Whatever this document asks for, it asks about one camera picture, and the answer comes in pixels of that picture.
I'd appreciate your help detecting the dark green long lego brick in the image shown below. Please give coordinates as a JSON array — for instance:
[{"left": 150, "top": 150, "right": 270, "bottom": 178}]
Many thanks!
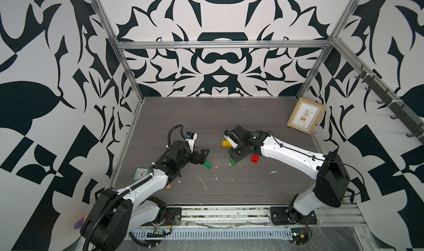
[{"left": 203, "top": 161, "right": 212, "bottom": 169}]

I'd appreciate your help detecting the red square lego brick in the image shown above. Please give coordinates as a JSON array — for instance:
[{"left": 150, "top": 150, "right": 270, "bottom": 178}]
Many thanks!
[{"left": 251, "top": 155, "right": 259, "bottom": 163}]

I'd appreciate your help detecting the yellow curved lego brick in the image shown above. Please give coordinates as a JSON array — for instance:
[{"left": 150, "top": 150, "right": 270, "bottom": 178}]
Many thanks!
[{"left": 222, "top": 141, "right": 232, "bottom": 147}]

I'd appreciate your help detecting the dark green wide lego brick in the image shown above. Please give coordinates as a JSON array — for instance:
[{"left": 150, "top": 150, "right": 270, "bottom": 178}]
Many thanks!
[{"left": 229, "top": 158, "right": 237, "bottom": 167}]

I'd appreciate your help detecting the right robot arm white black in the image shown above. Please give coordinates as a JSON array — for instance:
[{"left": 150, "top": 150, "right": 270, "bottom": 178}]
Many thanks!
[{"left": 224, "top": 125, "right": 351, "bottom": 225}]

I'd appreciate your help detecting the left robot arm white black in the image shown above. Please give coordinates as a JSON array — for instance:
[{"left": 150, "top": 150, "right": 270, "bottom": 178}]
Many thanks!
[{"left": 80, "top": 140, "right": 210, "bottom": 251}]

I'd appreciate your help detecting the small teal alarm clock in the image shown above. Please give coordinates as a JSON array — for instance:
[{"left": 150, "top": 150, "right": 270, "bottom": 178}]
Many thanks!
[{"left": 134, "top": 168, "right": 150, "bottom": 181}]

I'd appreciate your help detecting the wooden framed picture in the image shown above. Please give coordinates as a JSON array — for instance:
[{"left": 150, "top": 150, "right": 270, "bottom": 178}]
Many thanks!
[{"left": 287, "top": 97, "right": 326, "bottom": 135}]

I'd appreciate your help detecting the small circuit board left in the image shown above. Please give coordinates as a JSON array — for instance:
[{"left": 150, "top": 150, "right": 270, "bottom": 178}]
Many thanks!
[{"left": 146, "top": 226, "right": 172, "bottom": 238}]

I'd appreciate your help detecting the small circuit board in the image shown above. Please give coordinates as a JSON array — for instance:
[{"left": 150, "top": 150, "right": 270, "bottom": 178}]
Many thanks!
[
  {"left": 290, "top": 227, "right": 312, "bottom": 246},
  {"left": 146, "top": 226, "right": 172, "bottom": 238}
]

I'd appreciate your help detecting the small circuit board right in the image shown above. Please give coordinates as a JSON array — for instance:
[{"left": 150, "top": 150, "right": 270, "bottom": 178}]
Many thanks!
[{"left": 290, "top": 227, "right": 312, "bottom": 246}]

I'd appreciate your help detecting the orange purple object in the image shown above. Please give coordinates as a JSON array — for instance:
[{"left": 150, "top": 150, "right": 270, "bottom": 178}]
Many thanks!
[{"left": 74, "top": 217, "right": 87, "bottom": 230}]

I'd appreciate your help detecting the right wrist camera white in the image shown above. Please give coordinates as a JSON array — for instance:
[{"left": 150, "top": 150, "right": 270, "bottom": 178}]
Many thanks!
[{"left": 224, "top": 129, "right": 239, "bottom": 149}]

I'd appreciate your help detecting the black corrugated cable hose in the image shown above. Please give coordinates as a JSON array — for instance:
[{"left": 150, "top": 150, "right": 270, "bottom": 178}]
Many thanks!
[{"left": 150, "top": 124, "right": 186, "bottom": 167}]

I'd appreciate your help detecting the white slotted cable duct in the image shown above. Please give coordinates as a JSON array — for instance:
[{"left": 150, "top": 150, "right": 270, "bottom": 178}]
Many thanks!
[{"left": 132, "top": 227, "right": 293, "bottom": 241}]

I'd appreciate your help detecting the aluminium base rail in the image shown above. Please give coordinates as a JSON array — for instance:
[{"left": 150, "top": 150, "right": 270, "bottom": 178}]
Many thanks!
[{"left": 170, "top": 204, "right": 367, "bottom": 227}]

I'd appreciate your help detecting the wall hook rail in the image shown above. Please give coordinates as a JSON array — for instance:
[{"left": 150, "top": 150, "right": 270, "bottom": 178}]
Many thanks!
[{"left": 356, "top": 64, "right": 424, "bottom": 139}]

